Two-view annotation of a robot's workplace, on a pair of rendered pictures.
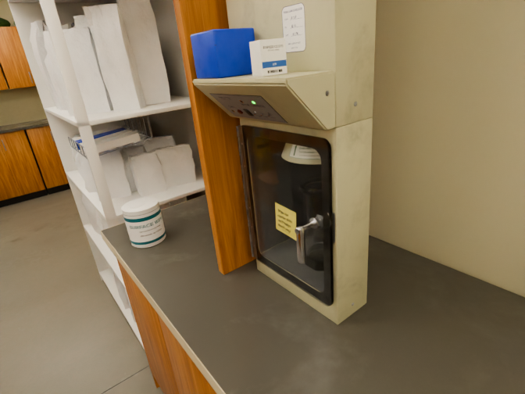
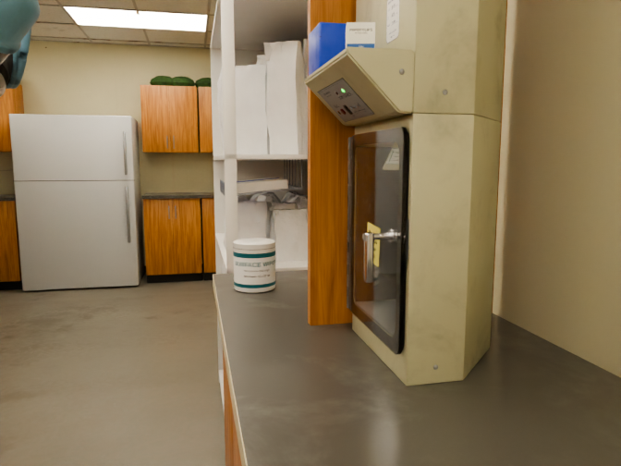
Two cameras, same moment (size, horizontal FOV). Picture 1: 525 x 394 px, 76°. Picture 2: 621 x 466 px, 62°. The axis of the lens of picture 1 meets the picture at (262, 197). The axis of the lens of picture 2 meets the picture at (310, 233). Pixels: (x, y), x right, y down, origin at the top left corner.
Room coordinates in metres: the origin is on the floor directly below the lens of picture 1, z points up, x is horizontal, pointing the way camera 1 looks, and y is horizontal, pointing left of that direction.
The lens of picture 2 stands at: (-0.24, -0.33, 1.33)
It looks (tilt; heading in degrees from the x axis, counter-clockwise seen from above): 8 degrees down; 23
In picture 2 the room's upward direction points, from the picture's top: straight up
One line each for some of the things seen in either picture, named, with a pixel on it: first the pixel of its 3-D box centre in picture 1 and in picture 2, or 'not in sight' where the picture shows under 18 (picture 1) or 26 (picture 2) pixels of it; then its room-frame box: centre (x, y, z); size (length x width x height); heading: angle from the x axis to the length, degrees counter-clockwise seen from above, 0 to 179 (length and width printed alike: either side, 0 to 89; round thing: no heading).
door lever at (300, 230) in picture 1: (306, 241); (377, 255); (0.64, -0.09, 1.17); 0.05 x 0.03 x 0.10; 125
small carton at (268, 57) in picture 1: (268, 57); (359, 43); (0.67, -0.04, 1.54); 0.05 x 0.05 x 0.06; 21
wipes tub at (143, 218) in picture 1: (144, 221); (254, 264); (1.14, 0.45, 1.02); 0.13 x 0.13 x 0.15
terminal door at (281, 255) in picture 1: (283, 212); (373, 233); (0.74, -0.05, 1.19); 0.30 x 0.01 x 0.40; 35
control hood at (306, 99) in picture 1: (256, 101); (351, 92); (0.71, -0.01, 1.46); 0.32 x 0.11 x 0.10; 36
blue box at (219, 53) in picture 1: (224, 54); (336, 52); (0.80, 0.05, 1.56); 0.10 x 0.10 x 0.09; 36
